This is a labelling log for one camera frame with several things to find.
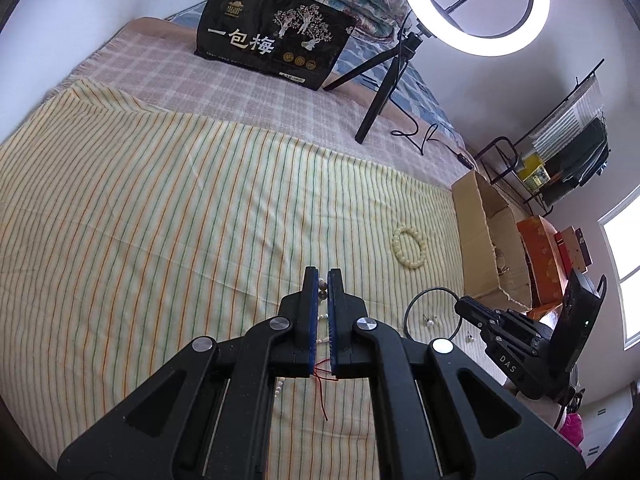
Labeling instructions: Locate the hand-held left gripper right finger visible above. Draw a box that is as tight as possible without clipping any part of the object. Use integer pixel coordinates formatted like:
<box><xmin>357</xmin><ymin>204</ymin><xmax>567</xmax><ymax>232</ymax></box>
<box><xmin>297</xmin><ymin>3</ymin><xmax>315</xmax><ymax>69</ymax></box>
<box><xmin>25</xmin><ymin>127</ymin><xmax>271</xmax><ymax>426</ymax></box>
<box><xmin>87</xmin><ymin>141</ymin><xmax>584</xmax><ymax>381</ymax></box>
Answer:
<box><xmin>327</xmin><ymin>268</ymin><xmax>586</xmax><ymax>480</ymax></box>

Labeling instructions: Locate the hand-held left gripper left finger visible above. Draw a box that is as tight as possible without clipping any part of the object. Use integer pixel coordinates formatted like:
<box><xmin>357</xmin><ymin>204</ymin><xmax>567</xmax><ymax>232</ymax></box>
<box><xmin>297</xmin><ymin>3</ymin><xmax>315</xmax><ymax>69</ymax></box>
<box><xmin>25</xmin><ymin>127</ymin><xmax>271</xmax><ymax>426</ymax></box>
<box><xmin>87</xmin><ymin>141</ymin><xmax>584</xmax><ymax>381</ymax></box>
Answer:
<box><xmin>57</xmin><ymin>266</ymin><xmax>320</xmax><ymax>480</ymax></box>

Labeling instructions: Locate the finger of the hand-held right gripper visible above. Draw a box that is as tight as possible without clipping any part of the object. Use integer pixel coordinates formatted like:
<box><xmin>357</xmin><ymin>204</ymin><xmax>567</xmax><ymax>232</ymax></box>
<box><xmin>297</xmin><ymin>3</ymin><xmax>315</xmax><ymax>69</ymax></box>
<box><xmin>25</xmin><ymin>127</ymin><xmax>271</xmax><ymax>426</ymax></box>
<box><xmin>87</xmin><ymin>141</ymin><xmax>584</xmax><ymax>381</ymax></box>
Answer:
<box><xmin>454</xmin><ymin>296</ymin><xmax>543</xmax><ymax>345</ymax></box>

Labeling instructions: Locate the red string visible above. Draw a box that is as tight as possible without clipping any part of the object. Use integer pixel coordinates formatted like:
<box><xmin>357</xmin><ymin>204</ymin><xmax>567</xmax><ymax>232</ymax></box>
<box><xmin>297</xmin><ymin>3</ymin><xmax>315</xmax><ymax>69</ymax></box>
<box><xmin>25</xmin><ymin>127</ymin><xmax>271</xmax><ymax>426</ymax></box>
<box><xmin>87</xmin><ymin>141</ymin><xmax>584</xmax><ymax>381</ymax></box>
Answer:
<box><xmin>312</xmin><ymin>359</ymin><xmax>342</xmax><ymax>422</ymax></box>

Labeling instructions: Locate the cardboard box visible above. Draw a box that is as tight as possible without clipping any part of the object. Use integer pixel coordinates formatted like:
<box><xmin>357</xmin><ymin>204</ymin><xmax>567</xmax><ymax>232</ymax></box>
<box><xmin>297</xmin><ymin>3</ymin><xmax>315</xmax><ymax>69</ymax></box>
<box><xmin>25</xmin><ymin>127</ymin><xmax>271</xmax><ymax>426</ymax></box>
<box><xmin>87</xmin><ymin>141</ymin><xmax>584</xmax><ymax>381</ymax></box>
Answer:
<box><xmin>451</xmin><ymin>169</ymin><xmax>534</xmax><ymax>312</ymax></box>

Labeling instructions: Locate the pink plastic bag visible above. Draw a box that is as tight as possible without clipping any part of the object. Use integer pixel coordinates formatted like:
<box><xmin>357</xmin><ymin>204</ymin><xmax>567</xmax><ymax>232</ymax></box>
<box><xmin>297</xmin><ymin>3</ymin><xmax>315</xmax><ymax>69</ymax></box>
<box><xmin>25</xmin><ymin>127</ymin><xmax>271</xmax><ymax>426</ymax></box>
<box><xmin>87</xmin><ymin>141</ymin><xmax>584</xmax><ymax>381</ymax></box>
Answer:
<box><xmin>559</xmin><ymin>411</ymin><xmax>584</xmax><ymax>450</ymax></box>

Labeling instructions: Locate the orange box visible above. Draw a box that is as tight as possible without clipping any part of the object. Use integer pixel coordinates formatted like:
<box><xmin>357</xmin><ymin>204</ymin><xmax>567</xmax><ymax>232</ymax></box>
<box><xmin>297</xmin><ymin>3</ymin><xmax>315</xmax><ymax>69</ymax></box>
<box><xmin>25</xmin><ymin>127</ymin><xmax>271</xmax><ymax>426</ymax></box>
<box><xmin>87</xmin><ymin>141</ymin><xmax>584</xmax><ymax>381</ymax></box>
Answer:
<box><xmin>516</xmin><ymin>215</ymin><xmax>569</xmax><ymax>312</ymax></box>

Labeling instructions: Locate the window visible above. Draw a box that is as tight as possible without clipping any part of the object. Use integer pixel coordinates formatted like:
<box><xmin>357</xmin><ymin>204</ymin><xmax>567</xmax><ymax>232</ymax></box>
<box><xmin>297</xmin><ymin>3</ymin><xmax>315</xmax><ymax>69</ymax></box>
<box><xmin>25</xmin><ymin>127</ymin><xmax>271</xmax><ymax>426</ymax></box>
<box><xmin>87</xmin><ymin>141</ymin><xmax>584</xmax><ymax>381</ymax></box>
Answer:
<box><xmin>599</xmin><ymin>204</ymin><xmax>640</xmax><ymax>352</ymax></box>

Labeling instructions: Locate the red flat box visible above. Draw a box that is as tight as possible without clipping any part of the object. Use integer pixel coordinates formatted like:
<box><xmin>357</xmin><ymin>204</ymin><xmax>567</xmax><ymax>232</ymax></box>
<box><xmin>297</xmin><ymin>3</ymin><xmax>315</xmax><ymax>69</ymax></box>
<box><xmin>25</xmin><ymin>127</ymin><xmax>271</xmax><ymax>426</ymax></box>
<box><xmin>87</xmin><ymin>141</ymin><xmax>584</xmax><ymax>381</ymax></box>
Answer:
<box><xmin>553</xmin><ymin>226</ymin><xmax>594</xmax><ymax>269</ymax></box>

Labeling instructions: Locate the yellow box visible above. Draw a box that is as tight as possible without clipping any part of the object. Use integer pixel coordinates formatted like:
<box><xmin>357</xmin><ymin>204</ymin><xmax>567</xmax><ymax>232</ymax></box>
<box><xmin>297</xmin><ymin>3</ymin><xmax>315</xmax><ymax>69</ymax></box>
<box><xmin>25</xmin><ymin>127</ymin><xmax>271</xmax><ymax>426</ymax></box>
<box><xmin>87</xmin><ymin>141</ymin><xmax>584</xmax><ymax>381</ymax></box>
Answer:
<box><xmin>517</xmin><ymin>152</ymin><xmax>551</xmax><ymax>192</ymax></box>

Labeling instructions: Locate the black metal rack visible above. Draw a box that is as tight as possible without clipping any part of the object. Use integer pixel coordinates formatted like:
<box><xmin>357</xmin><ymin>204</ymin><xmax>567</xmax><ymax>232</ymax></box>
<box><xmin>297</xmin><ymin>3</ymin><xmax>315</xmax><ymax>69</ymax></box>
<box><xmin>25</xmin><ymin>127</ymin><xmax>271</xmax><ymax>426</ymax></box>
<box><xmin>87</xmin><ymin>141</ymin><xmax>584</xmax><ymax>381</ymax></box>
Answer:
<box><xmin>474</xmin><ymin>59</ymin><xmax>612</xmax><ymax>217</ymax></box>

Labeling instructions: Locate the yellow striped sheet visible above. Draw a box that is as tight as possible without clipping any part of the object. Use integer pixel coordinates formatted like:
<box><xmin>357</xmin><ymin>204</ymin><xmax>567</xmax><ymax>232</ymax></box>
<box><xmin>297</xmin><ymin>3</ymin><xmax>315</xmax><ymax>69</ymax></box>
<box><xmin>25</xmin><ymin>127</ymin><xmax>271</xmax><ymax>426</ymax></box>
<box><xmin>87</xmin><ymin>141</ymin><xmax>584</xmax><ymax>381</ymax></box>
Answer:
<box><xmin>0</xmin><ymin>81</ymin><xmax>507</xmax><ymax>467</ymax></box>

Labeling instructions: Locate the black tripod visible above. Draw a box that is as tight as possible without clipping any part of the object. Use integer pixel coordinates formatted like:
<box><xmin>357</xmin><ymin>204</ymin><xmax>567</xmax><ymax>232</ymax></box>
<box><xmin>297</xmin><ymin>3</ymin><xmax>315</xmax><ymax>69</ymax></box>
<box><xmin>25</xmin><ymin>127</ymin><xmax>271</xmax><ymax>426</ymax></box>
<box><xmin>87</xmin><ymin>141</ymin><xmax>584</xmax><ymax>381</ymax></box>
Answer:
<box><xmin>323</xmin><ymin>30</ymin><xmax>434</xmax><ymax>144</ymax></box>

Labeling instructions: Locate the pink checked blanket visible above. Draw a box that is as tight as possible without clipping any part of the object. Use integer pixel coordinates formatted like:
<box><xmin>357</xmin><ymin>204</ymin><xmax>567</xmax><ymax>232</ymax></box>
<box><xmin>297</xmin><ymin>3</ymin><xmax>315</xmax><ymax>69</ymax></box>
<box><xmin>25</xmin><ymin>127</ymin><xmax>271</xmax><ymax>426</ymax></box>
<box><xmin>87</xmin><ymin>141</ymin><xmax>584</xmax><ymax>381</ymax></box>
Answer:
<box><xmin>0</xmin><ymin>16</ymin><xmax>473</xmax><ymax>197</ymax></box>

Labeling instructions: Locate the black printed bag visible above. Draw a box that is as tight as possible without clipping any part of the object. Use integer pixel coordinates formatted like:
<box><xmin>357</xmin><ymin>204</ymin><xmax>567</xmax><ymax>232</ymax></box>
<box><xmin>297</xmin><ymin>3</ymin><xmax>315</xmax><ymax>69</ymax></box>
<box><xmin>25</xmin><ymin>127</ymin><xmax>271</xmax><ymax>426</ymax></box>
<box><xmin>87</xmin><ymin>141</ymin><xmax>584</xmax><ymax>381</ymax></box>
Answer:
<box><xmin>193</xmin><ymin>0</ymin><xmax>358</xmax><ymax>92</ymax></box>

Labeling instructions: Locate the black cord hoop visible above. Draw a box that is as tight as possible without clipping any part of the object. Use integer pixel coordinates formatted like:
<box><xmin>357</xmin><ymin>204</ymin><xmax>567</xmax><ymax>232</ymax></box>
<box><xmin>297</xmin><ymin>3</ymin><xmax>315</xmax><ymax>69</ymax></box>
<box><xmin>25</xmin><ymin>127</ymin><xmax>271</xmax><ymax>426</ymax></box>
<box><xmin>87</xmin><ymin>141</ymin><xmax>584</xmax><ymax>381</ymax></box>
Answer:
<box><xmin>404</xmin><ymin>287</ymin><xmax>472</xmax><ymax>347</ymax></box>

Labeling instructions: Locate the cream bead bracelet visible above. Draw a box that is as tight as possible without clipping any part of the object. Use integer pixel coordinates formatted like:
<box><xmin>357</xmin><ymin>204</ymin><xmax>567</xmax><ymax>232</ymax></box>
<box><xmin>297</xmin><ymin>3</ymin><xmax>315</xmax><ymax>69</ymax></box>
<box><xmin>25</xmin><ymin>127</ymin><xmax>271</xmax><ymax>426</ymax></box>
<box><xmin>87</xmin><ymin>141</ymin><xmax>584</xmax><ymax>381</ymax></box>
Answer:
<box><xmin>392</xmin><ymin>224</ymin><xmax>427</xmax><ymax>264</ymax></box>

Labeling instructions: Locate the white pearl necklace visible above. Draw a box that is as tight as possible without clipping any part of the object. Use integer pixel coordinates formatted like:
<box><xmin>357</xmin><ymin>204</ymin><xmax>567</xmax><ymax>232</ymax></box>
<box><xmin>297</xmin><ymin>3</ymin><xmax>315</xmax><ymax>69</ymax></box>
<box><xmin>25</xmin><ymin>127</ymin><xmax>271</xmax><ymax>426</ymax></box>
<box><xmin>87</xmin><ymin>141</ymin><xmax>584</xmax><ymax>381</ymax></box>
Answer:
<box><xmin>272</xmin><ymin>310</ymin><xmax>331</xmax><ymax>403</ymax></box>

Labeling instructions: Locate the black cable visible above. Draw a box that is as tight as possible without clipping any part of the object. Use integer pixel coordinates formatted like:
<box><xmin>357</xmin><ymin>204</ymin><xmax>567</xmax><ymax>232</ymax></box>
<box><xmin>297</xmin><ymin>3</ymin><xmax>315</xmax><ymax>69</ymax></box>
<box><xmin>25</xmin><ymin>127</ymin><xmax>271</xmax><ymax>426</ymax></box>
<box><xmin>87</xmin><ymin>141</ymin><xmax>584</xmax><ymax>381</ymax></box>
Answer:
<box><xmin>389</xmin><ymin>121</ymin><xmax>476</xmax><ymax>170</ymax></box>

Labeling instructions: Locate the white ring light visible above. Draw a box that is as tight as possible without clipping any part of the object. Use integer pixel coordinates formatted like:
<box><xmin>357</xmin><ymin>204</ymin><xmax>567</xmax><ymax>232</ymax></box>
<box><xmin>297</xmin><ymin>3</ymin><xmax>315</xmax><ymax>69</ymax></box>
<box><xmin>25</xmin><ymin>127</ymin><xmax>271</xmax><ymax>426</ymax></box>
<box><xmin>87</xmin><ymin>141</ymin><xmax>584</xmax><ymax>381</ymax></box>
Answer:
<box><xmin>398</xmin><ymin>0</ymin><xmax>551</xmax><ymax>59</ymax></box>

